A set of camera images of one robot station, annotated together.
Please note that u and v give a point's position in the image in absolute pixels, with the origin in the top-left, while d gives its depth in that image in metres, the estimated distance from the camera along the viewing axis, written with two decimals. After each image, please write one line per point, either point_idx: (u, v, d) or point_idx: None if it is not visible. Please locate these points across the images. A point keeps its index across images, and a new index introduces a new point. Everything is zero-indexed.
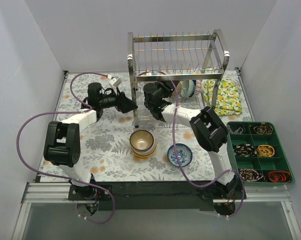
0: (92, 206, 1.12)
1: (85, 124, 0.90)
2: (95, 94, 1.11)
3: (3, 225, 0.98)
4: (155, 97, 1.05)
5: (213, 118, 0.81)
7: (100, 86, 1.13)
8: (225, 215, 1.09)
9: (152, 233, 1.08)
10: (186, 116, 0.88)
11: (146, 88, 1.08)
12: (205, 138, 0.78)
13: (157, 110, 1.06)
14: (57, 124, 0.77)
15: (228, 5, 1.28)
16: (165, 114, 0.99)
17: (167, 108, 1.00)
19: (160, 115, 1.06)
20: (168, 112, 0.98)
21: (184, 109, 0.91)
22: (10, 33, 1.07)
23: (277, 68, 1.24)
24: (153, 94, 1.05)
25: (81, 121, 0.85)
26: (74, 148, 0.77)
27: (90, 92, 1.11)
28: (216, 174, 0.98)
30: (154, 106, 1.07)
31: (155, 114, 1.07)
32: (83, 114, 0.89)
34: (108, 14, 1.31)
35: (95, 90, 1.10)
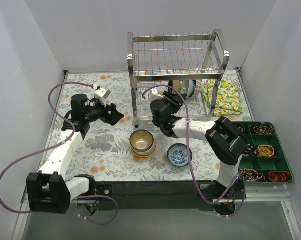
0: (92, 206, 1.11)
1: (71, 154, 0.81)
2: (81, 105, 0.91)
3: (4, 225, 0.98)
4: (164, 114, 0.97)
5: (230, 128, 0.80)
7: (86, 98, 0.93)
8: (225, 215, 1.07)
9: (152, 233, 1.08)
10: (200, 130, 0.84)
11: (153, 104, 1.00)
12: (225, 151, 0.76)
13: (168, 127, 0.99)
14: (37, 176, 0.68)
15: (228, 5, 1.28)
16: (177, 130, 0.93)
17: (178, 123, 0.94)
19: (172, 131, 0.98)
20: (179, 126, 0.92)
21: (197, 122, 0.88)
22: (10, 33, 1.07)
23: (277, 68, 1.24)
24: (162, 110, 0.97)
25: (64, 160, 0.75)
26: (63, 198, 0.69)
27: (74, 104, 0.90)
28: (220, 178, 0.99)
30: (164, 123, 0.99)
31: (166, 131, 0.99)
32: (65, 146, 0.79)
34: (108, 14, 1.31)
35: (81, 101, 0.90)
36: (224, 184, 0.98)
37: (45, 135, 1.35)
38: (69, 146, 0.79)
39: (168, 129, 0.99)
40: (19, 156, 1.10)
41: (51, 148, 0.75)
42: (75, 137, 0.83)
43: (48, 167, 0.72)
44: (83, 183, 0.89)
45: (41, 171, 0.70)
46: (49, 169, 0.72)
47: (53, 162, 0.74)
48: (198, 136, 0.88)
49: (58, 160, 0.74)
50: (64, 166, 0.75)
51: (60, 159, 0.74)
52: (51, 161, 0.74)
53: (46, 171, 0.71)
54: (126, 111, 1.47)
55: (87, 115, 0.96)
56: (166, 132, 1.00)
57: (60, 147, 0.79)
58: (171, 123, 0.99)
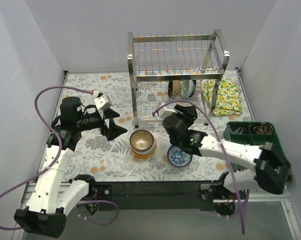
0: (92, 206, 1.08)
1: (60, 177, 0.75)
2: (70, 111, 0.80)
3: (4, 225, 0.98)
4: (180, 128, 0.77)
5: (278, 156, 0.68)
7: (78, 103, 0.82)
8: (225, 215, 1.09)
9: (152, 233, 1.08)
10: (242, 157, 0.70)
11: (165, 121, 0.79)
12: (274, 184, 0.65)
13: (187, 144, 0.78)
14: (23, 215, 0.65)
15: (228, 5, 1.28)
16: (205, 151, 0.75)
17: (204, 141, 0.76)
19: (195, 150, 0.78)
20: (209, 147, 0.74)
21: (233, 145, 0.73)
22: (10, 33, 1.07)
23: (277, 68, 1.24)
24: (176, 125, 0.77)
25: (51, 191, 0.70)
26: (56, 225, 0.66)
27: (64, 109, 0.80)
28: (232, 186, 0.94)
30: (183, 140, 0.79)
31: (187, 150, 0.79)
32: (51, 172, 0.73)
34: (108, 14, 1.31)
35: (71, 106, 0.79)
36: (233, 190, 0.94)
37: (45, 136, 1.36)
38: (55, 172, 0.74)
39: (188, 146, 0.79)
40: (19, 156, 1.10)
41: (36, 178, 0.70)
42: (62, 158, 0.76)
43: (35, 201, 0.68)
44: (82, 189, 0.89)
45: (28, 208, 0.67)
46: (36, 204, 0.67)
47: (40, 195, 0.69)
48: (232, 159, 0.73)
49: (44, 193, 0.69)
50: (52, 197, 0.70)
51: (47, 191, 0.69)
52: (37, 193, 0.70)
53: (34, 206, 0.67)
54: (126, 111, 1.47)
55: (78, 123, 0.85)
56: (188, 151, 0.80)
57: (46, 174, 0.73)
58: (191, 140, 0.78)
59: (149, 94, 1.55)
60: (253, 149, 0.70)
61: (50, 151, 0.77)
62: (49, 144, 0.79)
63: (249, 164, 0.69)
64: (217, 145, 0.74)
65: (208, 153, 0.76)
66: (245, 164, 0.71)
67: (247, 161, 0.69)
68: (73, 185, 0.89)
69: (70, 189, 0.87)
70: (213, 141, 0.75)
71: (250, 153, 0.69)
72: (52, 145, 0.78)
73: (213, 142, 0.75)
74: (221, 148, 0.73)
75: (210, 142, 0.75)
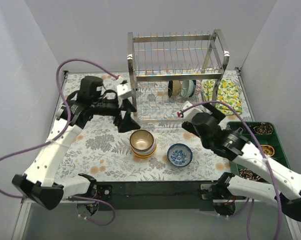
0: (92, 206, 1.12)
1: (62, 152, 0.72)
2: (88, 88, 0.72)
3: (4, 225, 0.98)
4: (213, 125, 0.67)
5: None
7: (100, 82, 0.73)
8: (225, 215, 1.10)
9: (152, 233, 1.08)
10: (287, 183, 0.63)
11: (195, 116, 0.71)
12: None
13: (219, 145, 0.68)
14: (20, 183, 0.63)
15: (228, 5, 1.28)
16: (244, 160, 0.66)
17: (245, 150, 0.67)
19: (229, 151, 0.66)
20: (251, 160, 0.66)
21: (277, 165, 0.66)
22: (10, 33, 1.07)
23: (277, 68, 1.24)
24: (209, 121, 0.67)
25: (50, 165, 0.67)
26: (50, 200, 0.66)
27: (83, 84, 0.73)
28: (233, 191, 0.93)
30: (215, 140, 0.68)
31: (220, 151, 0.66)
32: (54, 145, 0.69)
34: (108, 14, 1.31)
35: (91, 83, 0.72)
36: (232, 192, 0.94)
37: (45, 135, 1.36)
38: (58, 146, 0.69)
39: (222, 148, 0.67)
40: (19, 156, 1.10)
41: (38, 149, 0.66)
42: (67, 134, 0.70)
43: (33, 171, 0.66)
44: (83, 183, 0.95)
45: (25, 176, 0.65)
46: (33, 175, 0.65)
47: (39, 167, 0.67)
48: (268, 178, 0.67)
49: (43, 167, 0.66)
50: (50, 171, 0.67)
51: (46, 165, 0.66)
52: (37, 164, 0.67)
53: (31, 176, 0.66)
54: None
55: (93, 105, 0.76)
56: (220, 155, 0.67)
57: (49, 147, 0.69)
58: (228, 141, 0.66)
59: (149, 94, 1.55)
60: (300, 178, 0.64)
61: (58, 124, 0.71)
62: (58, 117, 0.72)
63: (291, 192, 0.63)
64: (261, 161, 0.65)
65: (244, 164, 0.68)
66: (284, 189, 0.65)
67: (289, 190, 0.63)
68: (76, 178, 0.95)
69: (73, 180, 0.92)
70: (256, 154, 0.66)
71: (297, 183, 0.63)
72: (62, 119, 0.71)
73: (256, 156, 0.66)
74: (266, 166, 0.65)
75: (253, 154, 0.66)
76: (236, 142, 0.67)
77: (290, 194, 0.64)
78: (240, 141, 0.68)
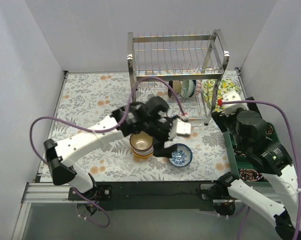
0: (92, 206, 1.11)
1: (96, 144, 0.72)
2: (152, 106, 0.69)
3: (4, 225, 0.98)
4: (259, 132, 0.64)
5: None
7: (165, 105, 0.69)
8: (225, 215, 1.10)
9: (152, 233, 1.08)
10: None
11: (241, 114, 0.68)
12: None
13: (259, 153, 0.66)
14: (49, 148, 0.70)
15: (228, 5, 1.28)
16: (277, 180, 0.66)
17: (284, 173, 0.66)
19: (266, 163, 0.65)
20: (284, 184, 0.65)
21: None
22: (10, 34, 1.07)
23: (277, 68, 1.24)
24: (258, 124, 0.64)
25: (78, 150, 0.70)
26: (61, 177, 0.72)
27: (150, 101, 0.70)
28: (233, 193, 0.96)
30: (254, 146, 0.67)
31: (255, 159, 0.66)
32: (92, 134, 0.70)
34: (108, 14, 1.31)
35: (158, 104, 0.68)
36: (232, 194, 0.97)
37: (45, 135, 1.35)
38: (94, 137, 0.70)
39: (258, 156, 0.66)
40: (19, 156, 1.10)
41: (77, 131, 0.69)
42: (109, 134, 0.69)
43: (63, 144, 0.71)
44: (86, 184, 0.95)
45: (55, 145, 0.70)
46: (61, 148, 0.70)
47: (70, 145, 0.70)
48: (290, 206, 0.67)
49: (72, 147, 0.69)
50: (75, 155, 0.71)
51: (75, 147, 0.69)
52: (70, 141, 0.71)
53: (60, 146, 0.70)
54: None
55: (147, 125, 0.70)
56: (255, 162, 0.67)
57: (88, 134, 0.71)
58: (272, 155, 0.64)
59: (149, 94, 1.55)
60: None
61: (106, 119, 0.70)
62: (112, 115, 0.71)
63: None
64: (295, 191, 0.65)
65: (276, 184, 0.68)
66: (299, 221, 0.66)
67: None
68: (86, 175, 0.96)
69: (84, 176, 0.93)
70: (292, 180, 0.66)
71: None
72: (113, 118, 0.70)
73: (292, 183, 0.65)
74: (297, 196, 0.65)
75: (289, 180, 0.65)
76: (279, 159, 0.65)
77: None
78: (283, 159, 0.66)
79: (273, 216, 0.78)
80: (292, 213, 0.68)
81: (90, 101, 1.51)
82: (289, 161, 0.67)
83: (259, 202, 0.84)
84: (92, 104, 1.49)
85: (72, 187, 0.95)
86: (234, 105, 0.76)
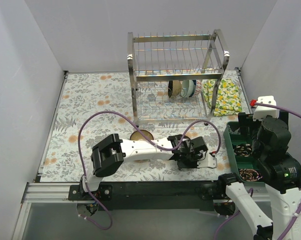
0: (92, 206, 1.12)
1: (149, 156, 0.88)
2: (198, 143, 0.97)
3: (4, 226, 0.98)
4: (277, 142, 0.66)
5: None
7: (204, 147, 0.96)
8: (225, 214, 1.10)
9: (152, 232, 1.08)
10: None
11: (268, 120, 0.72)
12: None
13: (271, 164, 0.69)
14: (115, 141, 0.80)
15: (228, 5, 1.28)
16: (277, 194, 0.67)
17: (289, 193, 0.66)
19: (275, 177, 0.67)
20: (283, 201, 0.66)
21: (297, 226, 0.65)
22: (9, 34, 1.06)
23: (278, 68, 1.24)
24: (280, 134, 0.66)
25: (138, 154, 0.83)
26: (105, 171, 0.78)
27: (196, 140, 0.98)
28: (230, 195, 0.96)
30: (270, 157, 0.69)
31: (266, 168, 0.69)
32: (152, 147, 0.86)
34: (108, 14, 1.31)
35: (201, 145, 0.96)
36: (228, 195, 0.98)
37: (45, 135, 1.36)
38: (153, 150, 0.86)
39: (269, 167, 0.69)
40: (19, 156, 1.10)
41: (146, 138, 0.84)
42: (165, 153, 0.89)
43: (127, 143, 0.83)
44: (95, 184, 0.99)
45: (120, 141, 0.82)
46: (124, 147, 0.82)
47: (133, 146, 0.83)
48: (278, 224, 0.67)
49: (135, 150, 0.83)
50: (132, 157, 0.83)
51: (137, 150, 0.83)
52: (132, 144, 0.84)
53: (124, 144, 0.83)
54: (126, 111, 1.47)
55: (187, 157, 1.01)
56: (264, 171, 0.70)
57: (149, 144, 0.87)
58: (285, 173, 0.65)
59: (149, 94, 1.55)
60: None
61: (164, 141, 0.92)
62: (169, 139, 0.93)
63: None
64: (291, 213, 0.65)
65: (276, 199, 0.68)
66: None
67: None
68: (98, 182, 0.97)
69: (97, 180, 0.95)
70: (292, 203, 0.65)
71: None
72: (169, 142, 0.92)
73: (291, 205, 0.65)
74: (289, 219, 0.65)
75: (290, 201, 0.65)
76: (291, 177, 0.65)
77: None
78: (295, 180, 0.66)
79: (257, 225, 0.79)
80: (276, 231, 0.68)
81: (91, 101, 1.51)
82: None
83: (251, 209, 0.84)
84: (92, 104, 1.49)
85: (85, 182, 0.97)
86: (268, 109, 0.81)
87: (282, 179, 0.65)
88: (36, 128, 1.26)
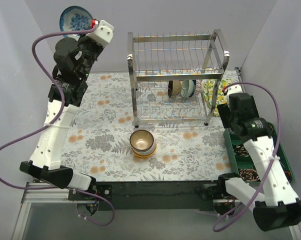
0: (92, 206, 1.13)
1: (63, 133, 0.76)
2: (69, 60, 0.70)
3: (4, 226, 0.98)
4: (242, 103, 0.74)
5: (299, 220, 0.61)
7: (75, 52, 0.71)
8: (225, 215, 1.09)
9: (152, 233, 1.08)
10: (276, 188, 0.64)
11: (234, 93, 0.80)
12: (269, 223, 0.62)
13: (242, 122, 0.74)
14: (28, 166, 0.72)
15: (228, 6, 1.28)
16: (251, 147, 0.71)
17: (261, 142, 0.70)
19: (245, 130, 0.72)
20: (257, 149, 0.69)
21: (277, 172, 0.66)
22: (9, 35, 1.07)
23: (277, 68, 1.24)
24: (243, 97, 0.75)
25: (52, 147, 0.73)
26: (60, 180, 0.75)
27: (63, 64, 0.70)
28: (229, 188, 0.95)
30: (240, 118, 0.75)
31: (238, 126, 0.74)
32: (54, 128, 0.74)
34: (108, 14, 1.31)
35: (69, 57, 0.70)
36: (227, 190, 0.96)
37: None
38: (57, 129, 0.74)
39: (241, 125, 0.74)
40: (19, 156, 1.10)
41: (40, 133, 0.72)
42: (64, 115, 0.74)
43: (37, 154, 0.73)
44: (85, 179, 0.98)
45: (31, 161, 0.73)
46: (38, 159, 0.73)
47: (42, 151, 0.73)
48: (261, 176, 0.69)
49: (47, 150, 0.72)
50: (54, 154, 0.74)
51: (49, 148, 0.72)
52: (39, 149, 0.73)
53: (38, 160, 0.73)
54: (126, 111, 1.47)
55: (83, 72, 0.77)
56: (237, 130, 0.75)
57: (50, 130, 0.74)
58: (253, 125, 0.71)
59: (149, 94, 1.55)
60: (290, 194, 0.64)
61: (53, 106, 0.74)
62: (51, 99, 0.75)
63: (272, 198, 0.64)
64: (267, 158, 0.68)
65: (251, 151, 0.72)
66: (267, 192, 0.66)
67: (272, 194, 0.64)
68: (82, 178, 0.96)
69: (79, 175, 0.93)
70: (266, 149, 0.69)
71: (282, 193, 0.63)
72: (54, 100, 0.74)
73: (266, 151, 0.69)
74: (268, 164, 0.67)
75: (264, 148, 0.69)
76: (259, 128, 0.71)
77: (270, 201, 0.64)
78: (263, 132, 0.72)
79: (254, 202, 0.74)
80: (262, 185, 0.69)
81: (90, 101, 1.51)
82: (269, 133, 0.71)
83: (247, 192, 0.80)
84: (92, 104, 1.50)
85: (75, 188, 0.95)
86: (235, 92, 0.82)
87: (251, 131, 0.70)
88: (36, 128, 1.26)
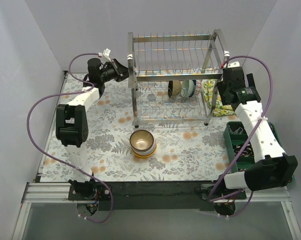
0: (92, 206, 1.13)
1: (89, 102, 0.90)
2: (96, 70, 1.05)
3: (3, 226, 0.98)
4: (233, 74, 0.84)
5: (286, 173, 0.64)
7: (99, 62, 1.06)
8: (225, 214, 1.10)
9: (152, 233, 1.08)
10: (263, 143, 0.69)
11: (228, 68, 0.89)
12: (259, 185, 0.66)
13: (234, 90, 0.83)
14: (64, 106, 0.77)
15: (228, 6, 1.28)
16: (242, 110, 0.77)
17: (251, 105, 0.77)
19: (236, 96, 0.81)
20: (246, 111, 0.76)
21: (265, 130, 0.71)
22: (9, 34, 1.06)
23: (277, 68, 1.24)
24: (235, 68, 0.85)
25: (85, 101, 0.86)
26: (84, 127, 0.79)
27: (90, 69, 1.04)
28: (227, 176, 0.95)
30: (232, 87, 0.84)
31: (229, 94, 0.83)
32: (87, 93, 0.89)
34: (108, 14, 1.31)
35: (95, 66, 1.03)
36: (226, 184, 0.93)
37: (44, 135, 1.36)
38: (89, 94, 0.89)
39: (232, 93, 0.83)
40: (19, 156, 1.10)
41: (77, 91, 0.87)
42: (95, 90, 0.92)
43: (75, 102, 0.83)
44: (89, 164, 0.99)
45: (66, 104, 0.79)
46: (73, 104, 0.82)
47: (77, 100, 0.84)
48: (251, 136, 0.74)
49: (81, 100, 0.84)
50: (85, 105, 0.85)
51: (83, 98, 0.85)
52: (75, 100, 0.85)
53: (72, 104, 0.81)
54: (126, 111, 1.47)
55: (102, 77, 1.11)
56: (229, 97, 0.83)
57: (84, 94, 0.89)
58: (243, 91, 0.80)
59: (149, 94, 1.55)
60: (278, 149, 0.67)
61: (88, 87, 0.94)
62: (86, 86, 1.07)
63: (260, 153, 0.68)
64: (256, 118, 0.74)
65: (242, 115, 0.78)
66: (256, 149, 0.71)
67: (259, 150, 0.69)
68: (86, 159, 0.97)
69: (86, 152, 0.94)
70: (255, 112, 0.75)
71: (270, 148, 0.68)
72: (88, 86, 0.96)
73: (255, 113, 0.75)
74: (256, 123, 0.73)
75: (253, 110, 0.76)
76: (249, 94, 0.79)
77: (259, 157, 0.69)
78: (252, 97, 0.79)
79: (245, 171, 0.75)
80: (253, 145, 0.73)
81: None
82: (258, 98, 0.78)
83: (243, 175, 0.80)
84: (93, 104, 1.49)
85: (78, 168, 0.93)
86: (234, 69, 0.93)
87: (241, 96, 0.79)
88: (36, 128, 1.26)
